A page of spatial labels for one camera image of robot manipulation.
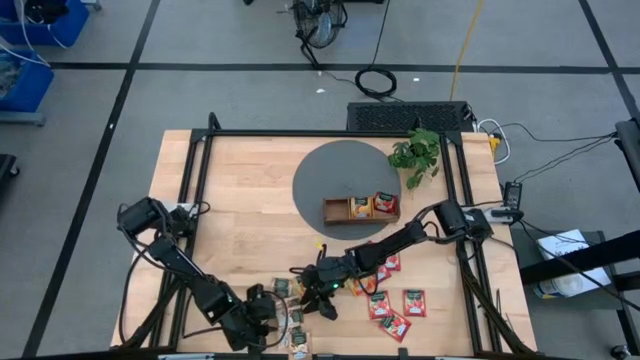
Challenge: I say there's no small black device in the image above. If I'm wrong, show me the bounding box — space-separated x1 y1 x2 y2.
24 0 69 24

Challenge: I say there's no black aluminium table frame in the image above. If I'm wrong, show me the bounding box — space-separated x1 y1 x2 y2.
112 112 539 360

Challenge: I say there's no white paper stack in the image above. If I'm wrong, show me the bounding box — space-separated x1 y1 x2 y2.
530 228 614 300

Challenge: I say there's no long yellow cable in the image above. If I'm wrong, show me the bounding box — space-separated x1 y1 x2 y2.
448 0 485 102

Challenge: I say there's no black floor fan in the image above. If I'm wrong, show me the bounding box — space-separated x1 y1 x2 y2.
291 0 349 70

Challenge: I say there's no green potted plant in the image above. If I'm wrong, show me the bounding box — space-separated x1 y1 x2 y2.
386 127 442 192

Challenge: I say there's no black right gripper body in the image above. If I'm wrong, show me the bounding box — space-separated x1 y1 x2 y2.
298 243 357 322

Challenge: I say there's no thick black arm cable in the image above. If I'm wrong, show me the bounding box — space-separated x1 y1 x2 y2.
117 234 169 347

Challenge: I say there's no grey dolly platform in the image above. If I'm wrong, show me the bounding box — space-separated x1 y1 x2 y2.
0 110 47 127

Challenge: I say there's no black metal stand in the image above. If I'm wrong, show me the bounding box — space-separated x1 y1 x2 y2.
518 230 640 360

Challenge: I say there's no black perforated computer case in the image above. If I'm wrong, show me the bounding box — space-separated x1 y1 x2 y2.
345 100 476 134

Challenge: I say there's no small black controller box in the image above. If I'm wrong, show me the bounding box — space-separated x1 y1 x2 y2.
502 180 525 211

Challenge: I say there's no grey side table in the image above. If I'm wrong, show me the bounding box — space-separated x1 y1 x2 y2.
509 228 640 311

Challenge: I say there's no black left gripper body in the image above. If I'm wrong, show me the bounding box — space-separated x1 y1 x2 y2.
214 283 281 354

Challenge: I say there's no white looped cable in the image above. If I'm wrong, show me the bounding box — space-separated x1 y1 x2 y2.
476 117 512 166

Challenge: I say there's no blue plastic bin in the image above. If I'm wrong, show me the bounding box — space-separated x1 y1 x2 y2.
0 0 90 48
0 48 55 114

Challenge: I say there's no grey round mat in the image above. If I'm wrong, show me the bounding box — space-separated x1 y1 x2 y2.
291 139 402 242

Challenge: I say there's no wooden three-compartment tray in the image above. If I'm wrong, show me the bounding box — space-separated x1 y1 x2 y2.
322 192 401 226

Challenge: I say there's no black coiled cable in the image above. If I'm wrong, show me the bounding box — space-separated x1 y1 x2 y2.
353 0 399 101

